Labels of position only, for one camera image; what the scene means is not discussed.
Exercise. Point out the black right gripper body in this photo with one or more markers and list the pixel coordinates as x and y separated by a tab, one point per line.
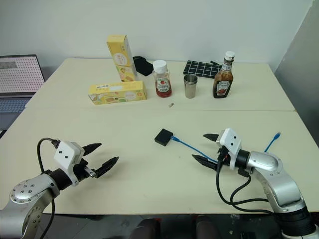
223	156

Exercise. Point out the long yellow carton box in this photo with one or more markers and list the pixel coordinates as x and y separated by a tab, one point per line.
117	93

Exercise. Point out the brown sauce bottle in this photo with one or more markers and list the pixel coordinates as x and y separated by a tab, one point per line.
223	82

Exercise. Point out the black fabric pouch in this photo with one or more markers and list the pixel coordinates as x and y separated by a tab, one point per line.
142	66

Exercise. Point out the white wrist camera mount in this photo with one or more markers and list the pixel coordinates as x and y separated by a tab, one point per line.
66	152
231	142

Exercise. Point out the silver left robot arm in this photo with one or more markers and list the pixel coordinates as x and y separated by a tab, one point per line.
25	191

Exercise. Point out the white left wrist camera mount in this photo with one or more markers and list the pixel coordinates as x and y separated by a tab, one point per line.
66	152

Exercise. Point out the grey laptop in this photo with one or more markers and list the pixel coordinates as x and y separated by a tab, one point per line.
17	74

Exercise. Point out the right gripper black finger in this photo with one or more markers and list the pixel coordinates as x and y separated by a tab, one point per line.
211	137
205	161

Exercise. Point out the tall yellow carton box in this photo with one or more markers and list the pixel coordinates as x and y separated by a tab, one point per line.
120	57

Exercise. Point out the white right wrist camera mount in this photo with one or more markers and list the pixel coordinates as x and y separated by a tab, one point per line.
231	142

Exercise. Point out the stainless steel cup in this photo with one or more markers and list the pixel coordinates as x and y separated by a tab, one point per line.
191	88

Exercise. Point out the grey partition panel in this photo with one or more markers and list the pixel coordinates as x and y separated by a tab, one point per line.
301	74

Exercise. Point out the small black plastic box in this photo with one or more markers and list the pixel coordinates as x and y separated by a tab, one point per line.
163	137

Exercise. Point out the ketchup jar with white cap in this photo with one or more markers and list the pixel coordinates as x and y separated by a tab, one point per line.
163	82

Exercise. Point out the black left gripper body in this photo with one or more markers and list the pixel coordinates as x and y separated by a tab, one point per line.
83	170

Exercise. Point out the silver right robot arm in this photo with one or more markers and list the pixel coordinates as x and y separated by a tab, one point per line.
281	184

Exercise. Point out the black white-grid mat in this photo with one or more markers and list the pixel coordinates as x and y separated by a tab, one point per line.
200	69

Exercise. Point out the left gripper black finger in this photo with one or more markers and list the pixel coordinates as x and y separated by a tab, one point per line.
107	166
91	148

